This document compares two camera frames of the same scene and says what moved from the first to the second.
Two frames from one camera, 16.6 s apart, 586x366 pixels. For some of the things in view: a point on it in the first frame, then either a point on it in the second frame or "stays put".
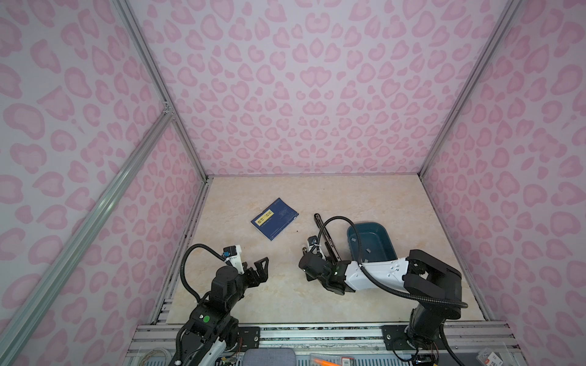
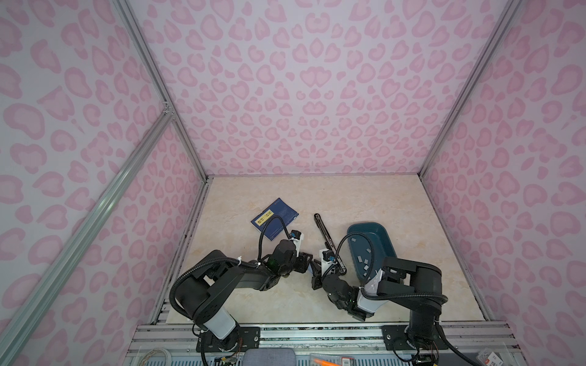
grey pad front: x=268 y=357 stays put
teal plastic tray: x=375 y=243 stays put
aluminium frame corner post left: x=161 y=80 stays put
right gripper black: x=308 y=277 → x=315 y=283
